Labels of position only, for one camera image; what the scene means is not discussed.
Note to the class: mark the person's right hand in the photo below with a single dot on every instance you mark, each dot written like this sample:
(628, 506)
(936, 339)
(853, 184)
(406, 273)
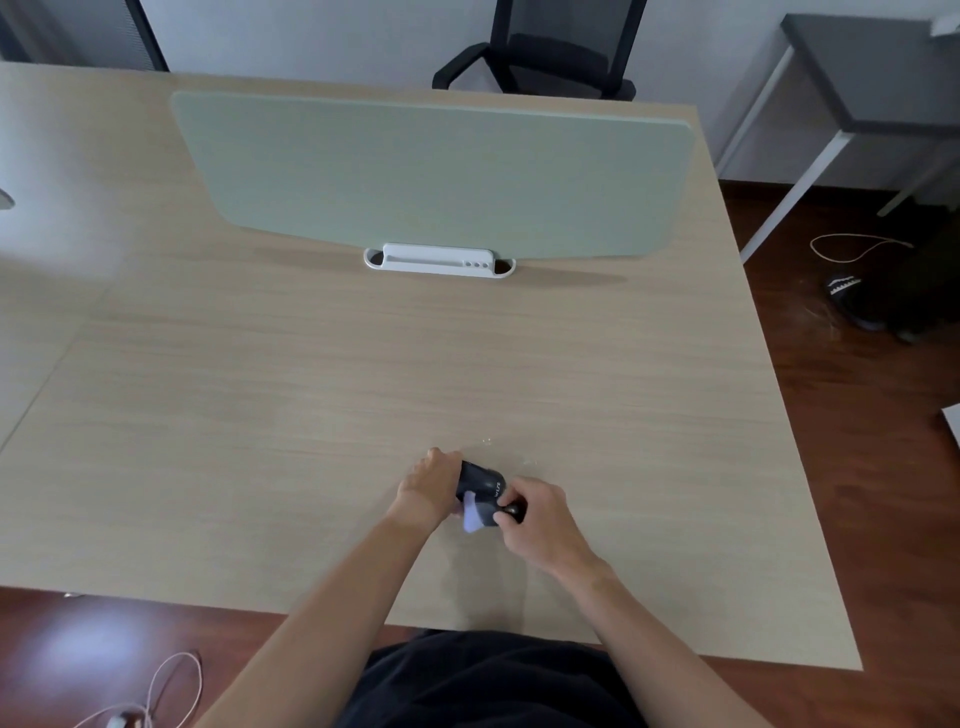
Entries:
(544, 525)

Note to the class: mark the person's left hand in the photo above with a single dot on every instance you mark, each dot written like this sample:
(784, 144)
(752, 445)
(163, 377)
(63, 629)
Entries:
(427, 491)

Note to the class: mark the black brush with white bristles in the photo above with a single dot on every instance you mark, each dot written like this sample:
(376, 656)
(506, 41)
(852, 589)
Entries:
(480, 514)

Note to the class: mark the black computer mouse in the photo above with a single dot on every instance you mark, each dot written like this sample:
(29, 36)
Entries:
(484, 480)

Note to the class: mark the person's left forearm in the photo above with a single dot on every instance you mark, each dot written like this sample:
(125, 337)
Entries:
(300, 645)

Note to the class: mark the person's right forearm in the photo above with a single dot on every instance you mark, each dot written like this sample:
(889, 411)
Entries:
(660, 645)

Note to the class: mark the person's black shorts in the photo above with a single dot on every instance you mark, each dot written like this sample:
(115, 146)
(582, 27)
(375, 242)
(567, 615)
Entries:
(487, 686)

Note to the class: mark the green desk divider panel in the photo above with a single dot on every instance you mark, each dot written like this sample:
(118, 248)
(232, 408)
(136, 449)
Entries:
(435, 176)
(4, 199)

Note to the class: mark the black slipper with white stripes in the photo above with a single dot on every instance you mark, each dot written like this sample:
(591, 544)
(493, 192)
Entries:
(847, 292)

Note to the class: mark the white board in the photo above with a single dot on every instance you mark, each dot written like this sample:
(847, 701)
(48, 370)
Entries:
(954, 421)

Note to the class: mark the black mesh office chair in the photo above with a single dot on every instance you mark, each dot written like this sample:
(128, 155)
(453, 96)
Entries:
(555, 60)

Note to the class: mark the grey table with white legs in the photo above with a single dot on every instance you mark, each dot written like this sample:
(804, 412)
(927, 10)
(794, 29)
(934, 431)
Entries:
(877, 67)

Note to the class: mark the black framed mesh panel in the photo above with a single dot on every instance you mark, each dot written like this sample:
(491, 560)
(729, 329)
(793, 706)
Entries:
(82, 34)

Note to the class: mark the white divider bracket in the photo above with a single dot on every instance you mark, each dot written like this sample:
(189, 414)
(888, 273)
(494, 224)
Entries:
(439, 261)

